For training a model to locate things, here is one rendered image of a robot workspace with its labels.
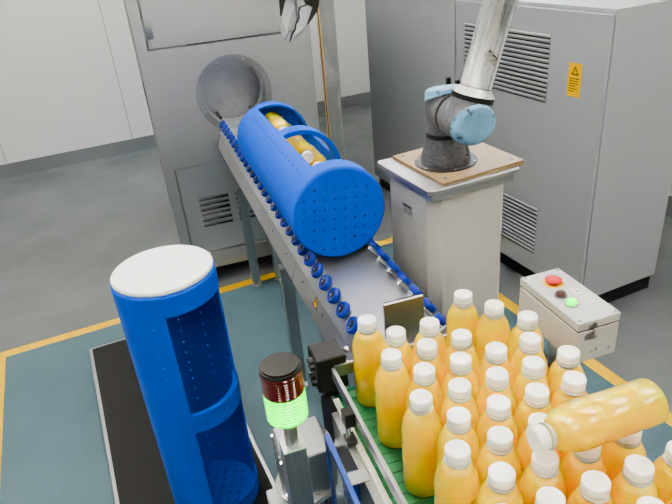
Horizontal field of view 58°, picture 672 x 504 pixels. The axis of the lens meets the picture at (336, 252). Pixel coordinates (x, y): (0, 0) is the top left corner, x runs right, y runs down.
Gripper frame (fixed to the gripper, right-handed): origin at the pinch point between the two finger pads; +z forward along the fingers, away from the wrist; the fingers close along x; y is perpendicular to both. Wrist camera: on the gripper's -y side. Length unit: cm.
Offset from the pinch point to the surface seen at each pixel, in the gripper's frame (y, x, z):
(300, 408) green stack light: -79, 2, 45
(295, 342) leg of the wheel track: 65, -54, 124
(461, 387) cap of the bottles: -75, -27, 41
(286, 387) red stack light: -79, 5, 41
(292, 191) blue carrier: 11.7, -15.6, 41.0
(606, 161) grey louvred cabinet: 69, -169, 15
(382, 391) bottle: -64, -20, 52
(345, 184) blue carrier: 7.9, -28.9, 34.4
